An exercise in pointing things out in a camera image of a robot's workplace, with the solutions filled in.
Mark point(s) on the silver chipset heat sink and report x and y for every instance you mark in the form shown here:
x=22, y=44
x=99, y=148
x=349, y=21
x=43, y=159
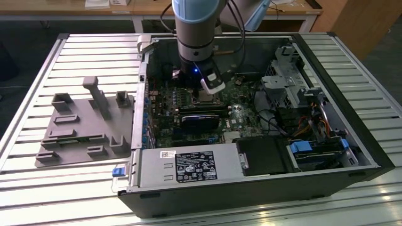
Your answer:
x=232, y=137

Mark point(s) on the wooden cabinet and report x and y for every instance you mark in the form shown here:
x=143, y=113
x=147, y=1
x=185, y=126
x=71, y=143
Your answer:
x=361, y=23

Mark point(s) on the blue case latch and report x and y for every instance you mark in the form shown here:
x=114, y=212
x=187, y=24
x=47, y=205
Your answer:
x=118, y=171

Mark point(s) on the black plastic shroud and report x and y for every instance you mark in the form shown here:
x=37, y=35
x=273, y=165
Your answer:
x=264, y=155

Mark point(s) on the grey metal drive cage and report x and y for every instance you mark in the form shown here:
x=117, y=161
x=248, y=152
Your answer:
x=282, y=82

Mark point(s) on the grey power supply unit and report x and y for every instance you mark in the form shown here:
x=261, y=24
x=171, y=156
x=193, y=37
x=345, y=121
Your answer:
x=151, y=169

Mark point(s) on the CPU socket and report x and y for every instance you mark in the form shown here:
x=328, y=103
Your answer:
x=190, y=103

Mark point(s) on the white box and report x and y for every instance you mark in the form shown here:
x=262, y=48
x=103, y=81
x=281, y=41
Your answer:
x=119, y=2
x=98, y=4

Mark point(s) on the wooden desk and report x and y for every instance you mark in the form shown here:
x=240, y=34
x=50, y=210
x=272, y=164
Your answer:
x=47, y=11

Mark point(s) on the hard disk in blue carrier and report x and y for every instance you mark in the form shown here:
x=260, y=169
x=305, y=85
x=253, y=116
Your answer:
x=300, y=147

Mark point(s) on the grey plastic parts rack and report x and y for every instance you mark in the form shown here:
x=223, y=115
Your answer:
x=82, y=122

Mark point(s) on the black graphics card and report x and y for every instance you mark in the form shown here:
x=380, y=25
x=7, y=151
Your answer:
x=198, y=123

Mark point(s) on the green motherboard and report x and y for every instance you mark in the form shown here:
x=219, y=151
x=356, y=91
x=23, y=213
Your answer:
x=245, y=120

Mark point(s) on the black open PC case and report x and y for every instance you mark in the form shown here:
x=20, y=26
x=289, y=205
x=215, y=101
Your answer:
x=219, y=200

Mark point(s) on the blue plastic clip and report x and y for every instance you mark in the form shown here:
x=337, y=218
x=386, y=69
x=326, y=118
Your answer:
x=345, y=144

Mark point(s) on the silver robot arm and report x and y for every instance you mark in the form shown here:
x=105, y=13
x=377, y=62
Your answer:
x=194, y=35

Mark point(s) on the RAM stick with white label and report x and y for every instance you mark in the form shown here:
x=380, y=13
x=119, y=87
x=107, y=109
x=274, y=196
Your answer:
x=203, y=109

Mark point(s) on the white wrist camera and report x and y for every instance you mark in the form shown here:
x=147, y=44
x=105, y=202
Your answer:
x=217, y=89

